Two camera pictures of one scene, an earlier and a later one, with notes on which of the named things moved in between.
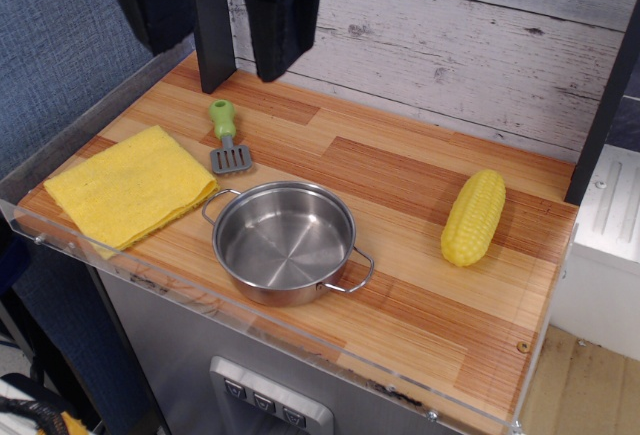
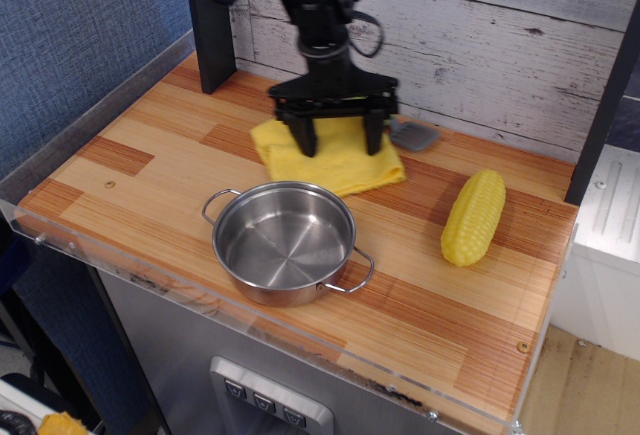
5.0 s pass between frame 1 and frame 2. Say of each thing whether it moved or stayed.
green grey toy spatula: moved
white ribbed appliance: stayed
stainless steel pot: stayed
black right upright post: stayed
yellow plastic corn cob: stayed
